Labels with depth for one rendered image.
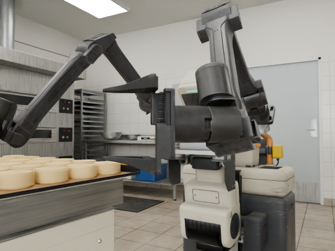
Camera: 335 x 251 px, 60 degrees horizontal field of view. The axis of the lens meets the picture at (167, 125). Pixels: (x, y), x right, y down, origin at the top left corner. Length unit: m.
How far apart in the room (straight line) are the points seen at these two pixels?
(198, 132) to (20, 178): 0.25
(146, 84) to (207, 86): 0.11
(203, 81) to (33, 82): 4.05
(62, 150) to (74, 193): 4.22
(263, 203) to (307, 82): 3.42
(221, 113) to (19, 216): 0.32
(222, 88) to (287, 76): 4.30
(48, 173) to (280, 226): 1.18
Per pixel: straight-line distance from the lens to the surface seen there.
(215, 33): 0.72
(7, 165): 0.56
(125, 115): 5.76
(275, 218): 1.46
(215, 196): 1.25
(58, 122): 4.66
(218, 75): 0.47
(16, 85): 4.29
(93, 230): 0.54
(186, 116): 0.42
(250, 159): 1.50
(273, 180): 1.43
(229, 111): 0.44
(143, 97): 1.23
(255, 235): 1.34
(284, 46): 4.83
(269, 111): 1.19
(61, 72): 1.03
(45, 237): 0.48
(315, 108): 4.66
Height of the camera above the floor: 0.97
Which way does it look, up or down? 2 degrees up
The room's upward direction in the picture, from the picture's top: straight up
